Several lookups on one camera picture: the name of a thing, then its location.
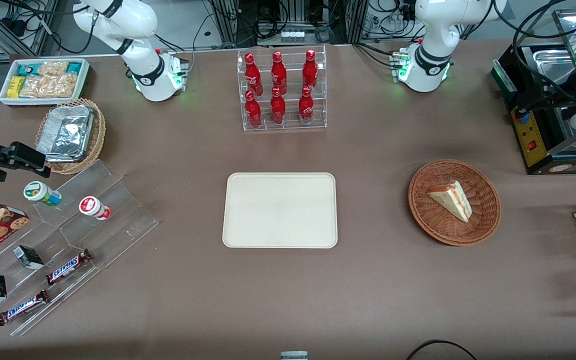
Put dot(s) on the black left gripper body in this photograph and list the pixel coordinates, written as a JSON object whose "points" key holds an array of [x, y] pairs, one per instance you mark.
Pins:
{"points": [[554, 100]]}

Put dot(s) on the triangular sandwich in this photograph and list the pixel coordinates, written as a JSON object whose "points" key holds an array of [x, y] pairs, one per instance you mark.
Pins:
{"points": [[452, 200]]}

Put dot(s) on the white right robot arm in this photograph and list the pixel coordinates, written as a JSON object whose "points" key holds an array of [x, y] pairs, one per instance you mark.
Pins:
{"points": [[143, 75]]}

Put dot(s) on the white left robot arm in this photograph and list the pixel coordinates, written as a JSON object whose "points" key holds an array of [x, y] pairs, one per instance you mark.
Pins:
{"points": [[430, 35]]}

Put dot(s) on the wicker basket with foil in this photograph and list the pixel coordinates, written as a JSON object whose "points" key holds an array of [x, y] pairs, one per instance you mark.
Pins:
{"points": [[99, 135]]}

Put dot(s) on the round brown wicker basket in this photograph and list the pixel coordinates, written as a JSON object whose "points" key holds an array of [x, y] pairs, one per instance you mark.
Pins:
{"points": [[483, 220]]}

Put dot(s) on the beige plastic serving tray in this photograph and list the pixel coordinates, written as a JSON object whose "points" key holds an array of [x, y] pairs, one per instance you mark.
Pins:
{"points": [[280, 210]]}

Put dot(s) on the green lid yogurt cup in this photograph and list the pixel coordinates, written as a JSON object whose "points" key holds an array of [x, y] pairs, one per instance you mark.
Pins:
{"points": [[40, 193]]}

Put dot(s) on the stacked aluminium foil containers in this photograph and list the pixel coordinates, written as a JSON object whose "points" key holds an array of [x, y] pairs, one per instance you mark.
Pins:
{"points": [[65, 132]]}

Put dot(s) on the black food warmer cabinet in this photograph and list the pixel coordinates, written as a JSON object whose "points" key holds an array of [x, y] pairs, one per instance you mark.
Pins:
{"points": [[533, 145]]}

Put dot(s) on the white rectangular snack bin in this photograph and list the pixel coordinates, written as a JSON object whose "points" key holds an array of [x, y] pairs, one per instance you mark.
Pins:
{"points": [[5, 100]]}

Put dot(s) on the yellow snack packet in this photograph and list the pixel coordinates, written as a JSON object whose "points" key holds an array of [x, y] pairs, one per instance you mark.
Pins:
{"points": [[15, 86]]}

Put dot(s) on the large clear cracker bag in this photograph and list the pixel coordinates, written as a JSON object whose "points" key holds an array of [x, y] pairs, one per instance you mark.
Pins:
{"points": [[48, 86]]}

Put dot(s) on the red lid yogurt cup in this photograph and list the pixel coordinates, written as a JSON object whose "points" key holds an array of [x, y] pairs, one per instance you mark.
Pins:
{"points": [[93, 207]]}

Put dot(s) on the green snack packet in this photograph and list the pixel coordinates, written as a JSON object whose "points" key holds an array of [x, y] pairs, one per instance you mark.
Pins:
{"points": [[27, 69]]}

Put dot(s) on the small clear cracker bag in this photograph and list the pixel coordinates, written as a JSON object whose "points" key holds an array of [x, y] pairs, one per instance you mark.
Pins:
{"points": [[54, 68]]}

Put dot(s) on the small black chocolate box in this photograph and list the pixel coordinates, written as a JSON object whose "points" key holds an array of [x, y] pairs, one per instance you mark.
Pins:
{"points": [[29, 257]]}

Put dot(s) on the teal snack packet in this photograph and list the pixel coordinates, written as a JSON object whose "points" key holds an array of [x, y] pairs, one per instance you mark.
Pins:
{"points": [[74, 67]]}

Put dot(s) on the clear acrylic stepped display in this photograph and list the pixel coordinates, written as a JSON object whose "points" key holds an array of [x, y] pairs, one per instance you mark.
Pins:
{"points": [[118, 220]]}

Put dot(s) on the snickers bar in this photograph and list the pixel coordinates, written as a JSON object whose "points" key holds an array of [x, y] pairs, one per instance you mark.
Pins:
{"points": [[22, 308], [68, 267]]}

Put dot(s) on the red cola bottle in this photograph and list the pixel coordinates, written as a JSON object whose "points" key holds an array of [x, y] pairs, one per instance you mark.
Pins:
{"points": [[279, 75], [253, 77], [310, 72], [278, 110], [306, 107], [253, 112]]}

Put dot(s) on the clear acrylic bottle rack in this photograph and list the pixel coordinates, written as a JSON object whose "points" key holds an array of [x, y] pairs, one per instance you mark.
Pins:
{"points": [[290, 125]]}

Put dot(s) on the white power strip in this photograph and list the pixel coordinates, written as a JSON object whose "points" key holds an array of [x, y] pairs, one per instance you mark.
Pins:
{"points": [[293, 35]]}

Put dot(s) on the small grey box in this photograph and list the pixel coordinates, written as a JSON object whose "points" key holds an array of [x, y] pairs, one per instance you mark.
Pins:
{"points": [[294, 355]]}

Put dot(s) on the aluminium frame rack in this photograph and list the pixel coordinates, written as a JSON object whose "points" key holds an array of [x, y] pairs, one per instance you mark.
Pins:
{"points": [[288, 12]]}

